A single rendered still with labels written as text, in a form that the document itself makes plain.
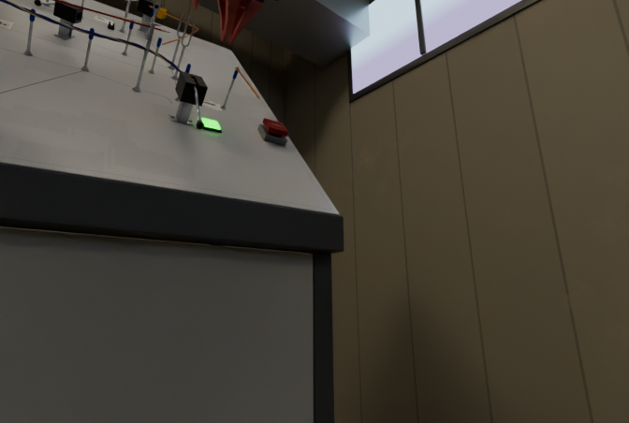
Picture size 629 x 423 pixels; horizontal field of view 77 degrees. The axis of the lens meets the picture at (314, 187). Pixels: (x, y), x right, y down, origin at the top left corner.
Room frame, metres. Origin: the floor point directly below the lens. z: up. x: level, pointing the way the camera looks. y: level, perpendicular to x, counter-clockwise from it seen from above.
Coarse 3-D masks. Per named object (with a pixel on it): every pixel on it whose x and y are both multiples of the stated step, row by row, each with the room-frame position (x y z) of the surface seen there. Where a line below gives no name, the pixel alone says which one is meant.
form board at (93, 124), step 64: (64, 0) 0.91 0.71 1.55; (0, 64) 0.57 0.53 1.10; (64, 64) 0.66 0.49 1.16; (128, 64) 0.79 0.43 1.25; (192, 64) 0.98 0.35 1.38; (0, 128) 0.48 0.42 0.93; (64, 128) 0.54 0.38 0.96; (128, 128) 0.61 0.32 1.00; (192, 128) 0.71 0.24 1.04; (256, 128) 0.84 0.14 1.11; (192, 192) 0.57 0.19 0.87; (256, 192) 0.65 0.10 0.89; (320, 192) 0.75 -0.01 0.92
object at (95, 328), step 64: (0, 256) 0.48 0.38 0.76; (64, 256) 0.51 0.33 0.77; (128, 256) 0.56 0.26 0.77; (192, 256) 0.61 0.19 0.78; (256, 256) 0.66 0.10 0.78; (0, 320) 0.49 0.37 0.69; (64, 320) 0.52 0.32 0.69; (128, 320) 0.56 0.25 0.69; (192, 320) 0.61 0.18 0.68; (256, 320) 0.67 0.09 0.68; (0, 384) 0.49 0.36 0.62; (64, 384) 0.53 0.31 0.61; (128, 384) 0.57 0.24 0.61; (192, 384) 0.61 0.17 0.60; (256, 384) 0.67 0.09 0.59
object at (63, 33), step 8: (56, 8) 0.70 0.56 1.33; (64, 8) 0.70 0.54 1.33; (72, 8) 0.70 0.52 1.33; (80, 8) 0.72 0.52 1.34; (56, 16) 0.71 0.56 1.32; (64, 16) 0.71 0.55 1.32; (72, 16) 0.71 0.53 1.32; (80, 16) 0.73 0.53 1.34; (72, 24) 0.74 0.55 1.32; (64, 32) 0.74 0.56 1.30
